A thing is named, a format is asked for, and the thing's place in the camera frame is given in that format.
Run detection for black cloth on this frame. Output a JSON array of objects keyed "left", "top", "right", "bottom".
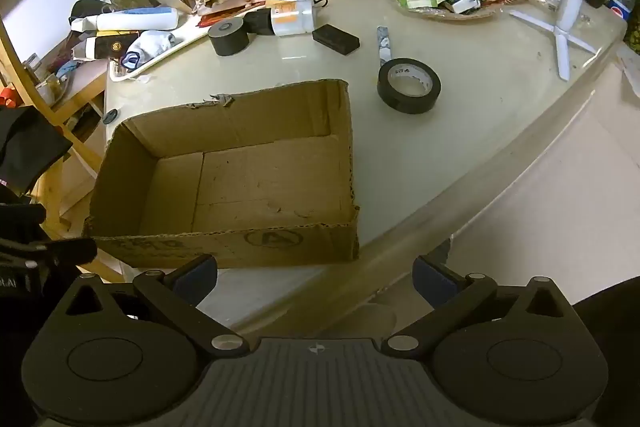
[{"left": 0, "top": 106, "right": 72, "bottom": 198}]

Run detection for cardboard box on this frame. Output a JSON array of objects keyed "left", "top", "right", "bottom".
[{"left": 82, "top": 78, "right": 362, "bottom": 270}]

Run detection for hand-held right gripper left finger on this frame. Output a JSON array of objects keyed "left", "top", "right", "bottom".
[{"left": 55, "top": 253, "right": 251, "bottom": 358}]

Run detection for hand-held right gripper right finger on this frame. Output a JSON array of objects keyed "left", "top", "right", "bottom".
[{"left": 381, "top": 254, "right": 577, "bottom": 357}]

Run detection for black electrical tape roll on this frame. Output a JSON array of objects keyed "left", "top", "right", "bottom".
[{"left": 377, "top": 57, "right": 442, "bottom": 116}]

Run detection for rolled white blue socks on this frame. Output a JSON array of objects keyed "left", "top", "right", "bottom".
[{"left": 121, "top": 30, "right": 177, "bottom": 69}]

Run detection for black rectangular block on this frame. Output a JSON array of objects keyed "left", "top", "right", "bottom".
[{"left": 312, "top": 24, "right": 361, "bottom": 57}]

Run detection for white jar orange label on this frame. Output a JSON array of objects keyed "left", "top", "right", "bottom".
[{"left": 270, "top": 0, "right": 315, "bottom": 38}]

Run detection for black box gold emblem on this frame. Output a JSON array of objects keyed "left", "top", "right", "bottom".
[{"left": 84, "top": 33, "right": 142, "bottom": 60}]

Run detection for white tray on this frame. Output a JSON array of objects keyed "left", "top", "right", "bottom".
[{"left": 107, "top": 0, "right": 271, "bottom": 82}]

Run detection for thick black tape roll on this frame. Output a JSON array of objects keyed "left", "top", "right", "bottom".
[{"left": 208, "top": 17, "right": 250, "bottom": 57}]

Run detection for cola bottle blue label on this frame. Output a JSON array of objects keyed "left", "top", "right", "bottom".
[{"left": 609, "top": 0, "right": 640, "bottom": 26}]

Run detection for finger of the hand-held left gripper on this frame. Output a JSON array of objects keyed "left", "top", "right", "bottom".
[{"left": 37, "top": 236, "right": 99, "bottom": 267}]

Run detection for white tube blue label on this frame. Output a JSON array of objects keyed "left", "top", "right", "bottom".
[{"left": 70, "top": 7, "right": 180, "bottom": 32}]

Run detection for red packet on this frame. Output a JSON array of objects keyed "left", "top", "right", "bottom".
[{"left": 196, "top": 2, "right": 268, "bottom": 28}]

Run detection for wooden shelf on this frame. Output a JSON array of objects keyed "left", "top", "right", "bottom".
[{"left": 0, "top": 14, "right": 126, "bottom": 283}]

